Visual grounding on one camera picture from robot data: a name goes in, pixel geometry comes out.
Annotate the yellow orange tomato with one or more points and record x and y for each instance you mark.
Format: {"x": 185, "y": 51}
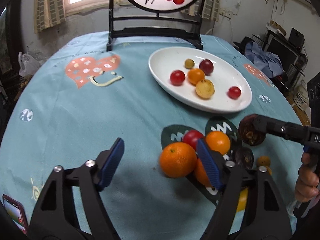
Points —
{"x": 242, "y": 200}

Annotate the red smartphone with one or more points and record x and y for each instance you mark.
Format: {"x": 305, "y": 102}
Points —
{"x": 16, "y": 211}

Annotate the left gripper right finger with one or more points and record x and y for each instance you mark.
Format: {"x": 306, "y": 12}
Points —
{"x": 265, "y": 214}

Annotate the black metal shelf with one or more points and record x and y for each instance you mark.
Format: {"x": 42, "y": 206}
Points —
{"x": 293, "y": 60}

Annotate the person's right hand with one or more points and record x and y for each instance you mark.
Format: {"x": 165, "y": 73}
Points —
{"x": 307, "y": 181}

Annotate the large orange mandarin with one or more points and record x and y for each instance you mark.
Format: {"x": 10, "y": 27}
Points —
{"x": 177, "y": 160}

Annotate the right checkered curtain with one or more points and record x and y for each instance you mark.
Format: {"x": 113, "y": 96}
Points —
{"x": 210, "y": 9}

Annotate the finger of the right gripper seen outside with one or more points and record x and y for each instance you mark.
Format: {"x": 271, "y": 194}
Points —
{"x": 305, "y": 135}

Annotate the black framed decorative screen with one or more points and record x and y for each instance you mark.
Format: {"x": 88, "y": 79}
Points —
{"x": 159, "y": 10}

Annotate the yellow speckled fruit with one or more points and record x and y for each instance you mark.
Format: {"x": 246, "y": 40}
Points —
{"x": 205, "y": 89}

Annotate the teal patterned tablecloth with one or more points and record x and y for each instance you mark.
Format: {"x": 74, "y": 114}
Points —
{"x": 56, "y": 123}

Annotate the round orange fruit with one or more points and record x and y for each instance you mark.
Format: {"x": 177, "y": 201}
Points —
{"x": 218, "y": 141}

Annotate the left checkered curtain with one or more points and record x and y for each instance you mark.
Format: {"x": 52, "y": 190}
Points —
{"x": 48, "y": 13}

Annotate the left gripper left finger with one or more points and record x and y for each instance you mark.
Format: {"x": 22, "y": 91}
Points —
{"x": 54, "y": 216}

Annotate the checkered curtain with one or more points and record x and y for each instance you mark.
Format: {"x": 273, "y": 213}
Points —
{"x": 48, "y": 13}
{"x": 210, "y": 9}

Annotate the white oval plate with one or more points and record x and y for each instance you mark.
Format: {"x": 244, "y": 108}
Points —
{"x": 224, "y": 76}

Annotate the white plastic bag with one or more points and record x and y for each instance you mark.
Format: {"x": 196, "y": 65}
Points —
{"x": 28, "y": 65}

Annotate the blue clothes pile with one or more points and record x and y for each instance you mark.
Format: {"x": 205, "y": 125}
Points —
{"x": 266, "y": 62}

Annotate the dark red cherry tomato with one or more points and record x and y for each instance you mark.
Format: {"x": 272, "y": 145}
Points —
{"x": 206, "y": 66}

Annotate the dark water chestnut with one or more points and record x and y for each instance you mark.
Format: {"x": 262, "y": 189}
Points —
{"x": 244, "y": 157}
{"x": 248, "y": 133}

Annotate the small tan longan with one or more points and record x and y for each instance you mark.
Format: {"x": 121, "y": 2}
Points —
{"x": 189, "y": 63}
{"x": 264, "y": 161}

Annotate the black speaker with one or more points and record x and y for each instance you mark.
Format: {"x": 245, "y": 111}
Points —
{"x": 313, "y": 88}

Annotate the small orange kumquat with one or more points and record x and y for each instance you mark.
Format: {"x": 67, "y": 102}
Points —
{"x": 195, "y": 75}

